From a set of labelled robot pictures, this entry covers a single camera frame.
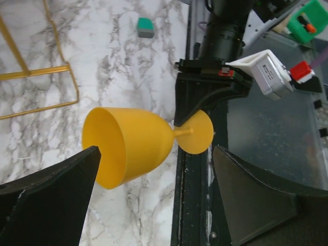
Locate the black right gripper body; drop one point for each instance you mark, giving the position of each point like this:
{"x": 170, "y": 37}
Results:
{"x": 213, "y": 73}

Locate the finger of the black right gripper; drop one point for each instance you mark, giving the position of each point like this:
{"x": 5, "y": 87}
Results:
{"x": 195, "y": 92}

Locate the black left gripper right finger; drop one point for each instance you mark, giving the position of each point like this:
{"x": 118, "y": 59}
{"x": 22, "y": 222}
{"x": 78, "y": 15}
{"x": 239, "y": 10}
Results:
{"x": 262, "y": 208}

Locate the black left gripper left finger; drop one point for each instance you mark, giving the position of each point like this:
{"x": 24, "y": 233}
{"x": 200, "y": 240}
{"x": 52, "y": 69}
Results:
{"x": 49, "y": 207}

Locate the yellow wine glass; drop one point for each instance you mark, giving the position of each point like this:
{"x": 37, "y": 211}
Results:
{"x": 134, "y": 142}

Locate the gold wire glass rack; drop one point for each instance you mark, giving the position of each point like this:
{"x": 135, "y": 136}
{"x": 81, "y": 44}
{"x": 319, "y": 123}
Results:
{"x": 26, "y": 72}

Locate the green grey eraser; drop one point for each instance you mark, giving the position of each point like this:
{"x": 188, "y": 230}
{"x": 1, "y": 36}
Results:
{"x": 145, "y": 28}

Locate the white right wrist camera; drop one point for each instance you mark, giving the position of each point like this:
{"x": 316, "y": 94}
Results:
{"x": 268, "y": 72}

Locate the black front mounting rail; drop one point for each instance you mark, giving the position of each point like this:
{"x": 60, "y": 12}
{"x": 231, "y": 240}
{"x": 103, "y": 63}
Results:
{"x": 198, "y": 214}

